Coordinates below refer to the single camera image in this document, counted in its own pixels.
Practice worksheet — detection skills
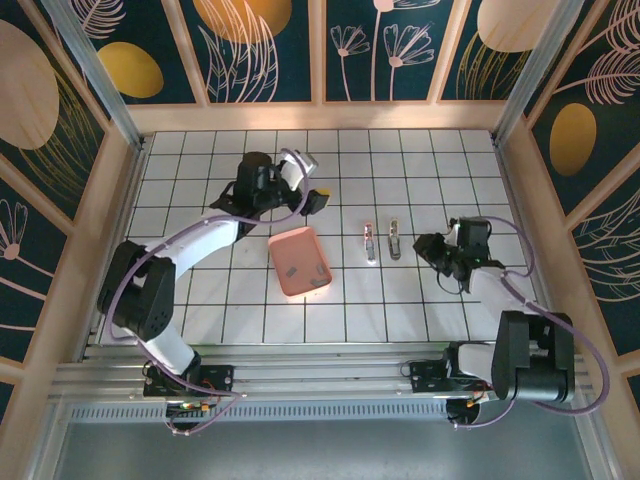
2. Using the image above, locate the pink plastic tray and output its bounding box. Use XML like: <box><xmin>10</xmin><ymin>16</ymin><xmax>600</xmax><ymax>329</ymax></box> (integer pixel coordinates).
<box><xmin>267</xmin><ymin>225</ymin><xmax>334</xmax><ymax>301</ymax></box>

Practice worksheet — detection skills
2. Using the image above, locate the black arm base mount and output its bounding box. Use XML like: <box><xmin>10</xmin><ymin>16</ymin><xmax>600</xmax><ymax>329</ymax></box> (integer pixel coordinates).
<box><xmin>408</xmin><ymin>360</ymin><xmax>451</xmax><ymax>395</ymax></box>
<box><xmin>144</xmin><ymin>362</ymin><xmax>236</xmax><ymax>399</ymax></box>

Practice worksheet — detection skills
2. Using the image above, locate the aluminium frame post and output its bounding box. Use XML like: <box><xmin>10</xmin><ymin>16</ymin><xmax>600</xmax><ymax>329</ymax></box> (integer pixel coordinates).
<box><xmin>492</xmin><ymin>0</ymin><xmax>569</xmax><ymax>146</ymax></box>
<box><xmin>42</xmin><ymin>0</ymin><xmax>147</xmax><ymax>151</ymax></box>

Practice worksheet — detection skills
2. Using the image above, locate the pink stapler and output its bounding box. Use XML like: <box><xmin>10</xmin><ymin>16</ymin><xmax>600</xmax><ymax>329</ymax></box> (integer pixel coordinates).
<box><xmin>362</xmin><ymin>222</ymin><xmax>378</xmax><ymax>264</ymax></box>

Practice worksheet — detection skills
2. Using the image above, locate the aluminium side rail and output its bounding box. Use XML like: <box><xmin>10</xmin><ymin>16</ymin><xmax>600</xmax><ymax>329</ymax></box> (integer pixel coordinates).
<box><xmin>79</xmin><ymin>142</ymin><xmax>151</xmax><ymax>361</ymax></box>
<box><xmin>494</xmin><ymin>139</ymin><xmax>589</xmax><ymax>376</ymax></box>

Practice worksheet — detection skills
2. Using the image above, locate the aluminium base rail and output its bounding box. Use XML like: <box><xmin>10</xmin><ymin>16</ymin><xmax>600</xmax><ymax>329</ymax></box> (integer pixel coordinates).
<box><xmin>49</xmin><ymin>344</ymin><xmax>591</xmax><ymax>401</ymax></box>

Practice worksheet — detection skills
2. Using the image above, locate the slotted grey cable duct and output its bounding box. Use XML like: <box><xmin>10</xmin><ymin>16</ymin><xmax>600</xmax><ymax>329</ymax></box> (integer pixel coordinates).
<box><xmin>67</xmin><ymin>402</ymin><xmax>451</xmax><ymax>422</ymax></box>

